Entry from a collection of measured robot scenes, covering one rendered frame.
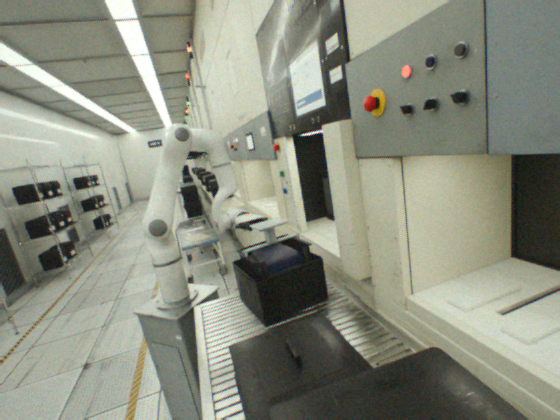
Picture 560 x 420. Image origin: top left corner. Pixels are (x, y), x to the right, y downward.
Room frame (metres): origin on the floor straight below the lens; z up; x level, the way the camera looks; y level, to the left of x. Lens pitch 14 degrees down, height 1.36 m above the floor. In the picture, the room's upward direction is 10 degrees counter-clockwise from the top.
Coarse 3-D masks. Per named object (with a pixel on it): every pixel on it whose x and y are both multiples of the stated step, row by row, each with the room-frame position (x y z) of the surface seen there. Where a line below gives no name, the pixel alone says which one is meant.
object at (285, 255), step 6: (276, 252) 1.04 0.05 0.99; (282, 252) 1.05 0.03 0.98; (288, 252) 1.06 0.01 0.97; (294, 252) 1.07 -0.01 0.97; (270, 258) 1.03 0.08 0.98; (276, 258) 1.04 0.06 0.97; (282, 258) 1.05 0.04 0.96; (288, 258) 1.06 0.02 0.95; (294, 258) 1.07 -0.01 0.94; (300, 258) 1.08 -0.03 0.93; (270, 264) 1.03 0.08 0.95; (276, 264) 1.04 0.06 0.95; (282, 264) 1.05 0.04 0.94; (288, 264) 1.06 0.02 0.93; (294, 264) 1.07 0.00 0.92; (270, 270) 1.02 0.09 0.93; (276, 270) 1.03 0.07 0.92; (282, 270) 1.04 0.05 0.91
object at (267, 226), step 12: (264, 228) 1.05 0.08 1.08; (276, 240) 1.11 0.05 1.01; (288, 240) 1.22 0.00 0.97; (300, 240) 1.14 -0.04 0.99; (240, 252) 1.12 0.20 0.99; (252, 252) 1.18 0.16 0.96; (300, 252) 1.13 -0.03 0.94; (252, 264) 1.04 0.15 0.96; (264, 264) 0.99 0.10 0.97; (300, 264) 1.05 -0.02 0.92; (252, 276) 1.07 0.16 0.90; (264, 276) 0.99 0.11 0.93
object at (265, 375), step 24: (264, 336) 0.74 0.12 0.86; (288, 336) 0.72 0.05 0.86; (312, 336) 0.70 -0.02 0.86; (336, 336) 0.69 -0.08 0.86; (240, 360) 0.66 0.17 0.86; (264, 360) 0.64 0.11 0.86; (288, 360) 0.63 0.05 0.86; (312, 360) 0.61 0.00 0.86; (336, 360) 0.60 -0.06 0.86; (360, 360) 0.59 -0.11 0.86; (240, 384) 0.58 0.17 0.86; (264, 384) 0.56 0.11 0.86; (288, 384) 0.55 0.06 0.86; (312, 384) 0.54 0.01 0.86; (264, 408) 0.50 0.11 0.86
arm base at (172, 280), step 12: (180, 264) 1.29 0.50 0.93; (156, 276) 1.26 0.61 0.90; (168, 276) 1.24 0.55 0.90; (180, 276) 1.27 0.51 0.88; (168, 288) 1.23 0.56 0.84; (180, 288) 1.25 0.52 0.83; (192, 288) 1.35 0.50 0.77; (168, 300) 1.24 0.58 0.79; (180, 300) 1.24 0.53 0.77; (192, 300) 1.25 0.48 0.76
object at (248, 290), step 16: (320, 256) 1.07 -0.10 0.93; (240, 272) 1.09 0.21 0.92; (288, 272) 0.99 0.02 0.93; (304, 272) 1.01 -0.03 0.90; (320, 272) 1.04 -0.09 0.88; (240, 288) 1.14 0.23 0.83; (256, 288) 0.95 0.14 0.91; (272, 288) 0.96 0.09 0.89; (288, 288) 0.98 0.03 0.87; (304, 288) 1.01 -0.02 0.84; (320, 288) 1.04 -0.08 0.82; (256, 304) 0.98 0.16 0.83; (272, 304) 0.95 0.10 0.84; (288, 304) 0.98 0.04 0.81; (304, 304) 1.01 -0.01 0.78; (272, 320) 0.95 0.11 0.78
